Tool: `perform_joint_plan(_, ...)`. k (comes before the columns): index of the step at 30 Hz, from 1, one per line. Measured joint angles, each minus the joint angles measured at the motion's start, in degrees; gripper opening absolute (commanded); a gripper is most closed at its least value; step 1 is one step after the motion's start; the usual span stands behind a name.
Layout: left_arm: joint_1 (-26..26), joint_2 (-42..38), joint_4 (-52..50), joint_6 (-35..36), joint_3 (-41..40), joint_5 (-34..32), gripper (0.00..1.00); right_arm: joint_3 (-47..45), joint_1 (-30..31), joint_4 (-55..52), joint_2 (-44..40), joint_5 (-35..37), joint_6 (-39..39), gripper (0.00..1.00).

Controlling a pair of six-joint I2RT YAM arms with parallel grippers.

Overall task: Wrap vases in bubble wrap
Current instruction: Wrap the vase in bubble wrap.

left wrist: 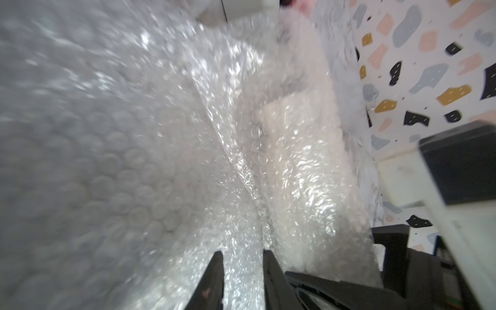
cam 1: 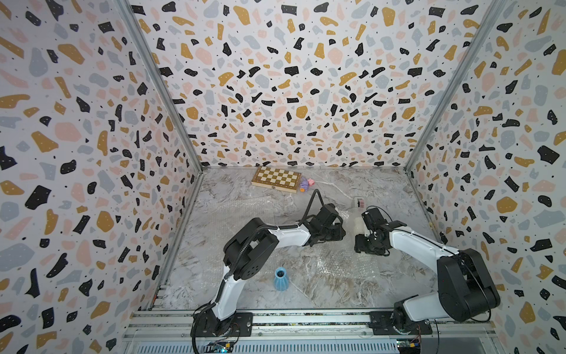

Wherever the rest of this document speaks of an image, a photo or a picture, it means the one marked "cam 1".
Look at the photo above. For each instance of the clear tape dispenser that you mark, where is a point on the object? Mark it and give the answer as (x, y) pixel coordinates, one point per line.
(359, 203)

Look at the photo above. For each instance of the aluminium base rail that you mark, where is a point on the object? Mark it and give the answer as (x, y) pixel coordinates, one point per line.
(306, 331)

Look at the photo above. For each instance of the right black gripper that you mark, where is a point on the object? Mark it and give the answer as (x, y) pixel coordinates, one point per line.
(358, 246)

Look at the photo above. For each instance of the small blue ribbed vase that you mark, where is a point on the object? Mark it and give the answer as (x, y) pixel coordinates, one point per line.
(281, 279)

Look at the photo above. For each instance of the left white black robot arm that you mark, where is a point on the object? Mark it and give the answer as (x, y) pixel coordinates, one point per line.
(245, 255)

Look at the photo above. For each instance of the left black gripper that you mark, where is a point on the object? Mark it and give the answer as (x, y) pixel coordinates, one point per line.
(340, 232)

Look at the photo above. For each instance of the wooden chessboard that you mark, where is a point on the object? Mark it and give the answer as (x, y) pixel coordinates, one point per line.
(277, 179)

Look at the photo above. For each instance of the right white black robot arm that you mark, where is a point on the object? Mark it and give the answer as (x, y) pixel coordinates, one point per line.
(465, 288)

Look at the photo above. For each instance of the purple orange small toy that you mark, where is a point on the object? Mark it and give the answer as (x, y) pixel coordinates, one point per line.
(303, 185)

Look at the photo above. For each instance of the white ribbed ceramic vase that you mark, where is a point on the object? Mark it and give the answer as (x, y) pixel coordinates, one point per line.
(359, 227)

